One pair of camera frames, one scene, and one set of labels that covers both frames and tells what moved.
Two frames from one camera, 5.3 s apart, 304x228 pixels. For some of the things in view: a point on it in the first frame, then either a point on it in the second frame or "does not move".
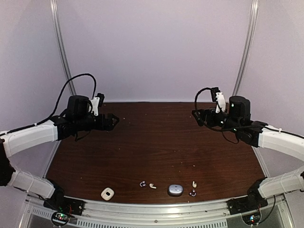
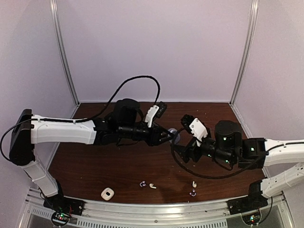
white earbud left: (151, 185) does not move
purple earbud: (143, 184) does not move
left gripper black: (109, 126) → (154, 138)
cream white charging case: (107, 194) does not move
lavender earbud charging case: (175, 190) → (177, 137)
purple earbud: (193, 193) does not move
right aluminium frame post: (254, 12) does not move
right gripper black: (209, 112) → (184, 152)
